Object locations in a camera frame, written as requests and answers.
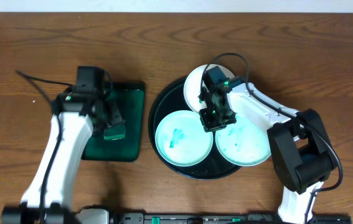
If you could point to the black rectangular soapy water tray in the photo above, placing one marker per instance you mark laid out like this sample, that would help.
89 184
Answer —
120 143

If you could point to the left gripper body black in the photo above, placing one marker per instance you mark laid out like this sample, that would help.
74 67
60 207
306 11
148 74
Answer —
111 118

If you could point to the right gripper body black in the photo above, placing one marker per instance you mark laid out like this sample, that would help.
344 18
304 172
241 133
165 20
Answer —
216 117

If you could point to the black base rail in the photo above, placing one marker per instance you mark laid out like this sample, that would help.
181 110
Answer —
140 218

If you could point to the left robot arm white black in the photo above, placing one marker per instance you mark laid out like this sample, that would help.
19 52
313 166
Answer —
76 116

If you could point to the round black tray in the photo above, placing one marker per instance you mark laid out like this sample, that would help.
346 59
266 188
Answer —
171 99

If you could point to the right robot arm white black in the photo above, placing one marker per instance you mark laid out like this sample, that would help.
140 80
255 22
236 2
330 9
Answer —
302 154

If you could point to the green scrub sponge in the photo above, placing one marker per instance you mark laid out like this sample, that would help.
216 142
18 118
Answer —
115 132

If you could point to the white plate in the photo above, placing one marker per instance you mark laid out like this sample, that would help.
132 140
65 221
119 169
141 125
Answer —
192 90
243 143
181 140

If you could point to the white plate back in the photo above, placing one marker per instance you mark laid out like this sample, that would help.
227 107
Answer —
192 90

